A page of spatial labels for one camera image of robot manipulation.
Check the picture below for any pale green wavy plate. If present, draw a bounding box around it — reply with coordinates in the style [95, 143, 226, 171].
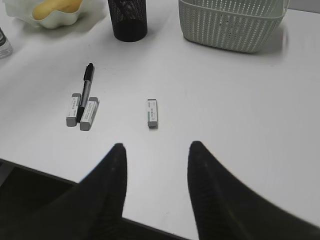
[3, 0, 87, 29]

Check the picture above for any black mesh pen holder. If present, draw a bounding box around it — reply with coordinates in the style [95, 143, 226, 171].
[107, 0, 148, 42]

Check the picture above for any clear water bottle green label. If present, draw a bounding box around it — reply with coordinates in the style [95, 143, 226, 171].
[0, 29, 13, 59]

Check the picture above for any black marker pen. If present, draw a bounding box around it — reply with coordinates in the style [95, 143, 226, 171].
[76, 63, 95, 123]

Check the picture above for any yellow mango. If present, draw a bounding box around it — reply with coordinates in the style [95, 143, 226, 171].
[32, 0, 82, 21]

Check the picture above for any grey white eraser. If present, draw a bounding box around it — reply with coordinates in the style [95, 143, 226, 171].
[80, 97, 99, 131]
[147, 99, 159, 129]
[66, 93, 82, 127]

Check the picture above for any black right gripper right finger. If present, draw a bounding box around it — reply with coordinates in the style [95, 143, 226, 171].
[187, 141, 320, 240]

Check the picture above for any green plastic woven basket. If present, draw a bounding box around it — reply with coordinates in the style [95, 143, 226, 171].
[178, 0, 290, 53]

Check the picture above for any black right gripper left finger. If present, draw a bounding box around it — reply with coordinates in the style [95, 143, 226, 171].
[0, 143, 128, 240]

